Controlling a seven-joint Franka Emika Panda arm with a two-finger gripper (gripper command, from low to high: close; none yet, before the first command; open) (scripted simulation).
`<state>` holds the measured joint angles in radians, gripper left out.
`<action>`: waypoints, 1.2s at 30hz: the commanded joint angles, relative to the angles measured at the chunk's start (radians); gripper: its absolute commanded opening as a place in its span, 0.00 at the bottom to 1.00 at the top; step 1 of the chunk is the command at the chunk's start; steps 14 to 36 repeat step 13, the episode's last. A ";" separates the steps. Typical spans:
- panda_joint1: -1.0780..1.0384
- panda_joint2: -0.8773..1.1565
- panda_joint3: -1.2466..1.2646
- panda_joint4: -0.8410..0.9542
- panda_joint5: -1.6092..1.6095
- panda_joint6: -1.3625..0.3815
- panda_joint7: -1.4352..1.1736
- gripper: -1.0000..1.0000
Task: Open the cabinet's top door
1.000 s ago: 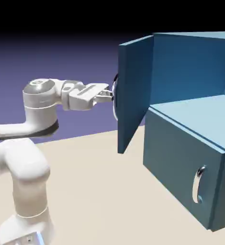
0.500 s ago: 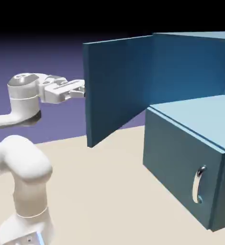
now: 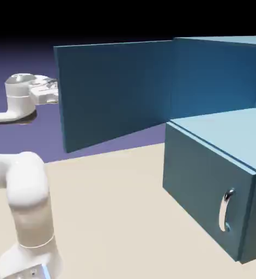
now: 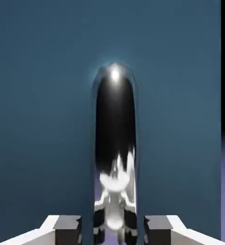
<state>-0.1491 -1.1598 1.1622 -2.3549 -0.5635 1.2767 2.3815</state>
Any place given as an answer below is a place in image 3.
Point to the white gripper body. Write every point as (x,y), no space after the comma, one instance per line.
(45,94)

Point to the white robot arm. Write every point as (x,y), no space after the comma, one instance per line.
(28,185)

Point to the large blue cabinet door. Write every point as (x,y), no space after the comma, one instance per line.
(115,93)

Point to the blue cabinet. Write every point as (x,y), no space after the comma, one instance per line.
(217,74)

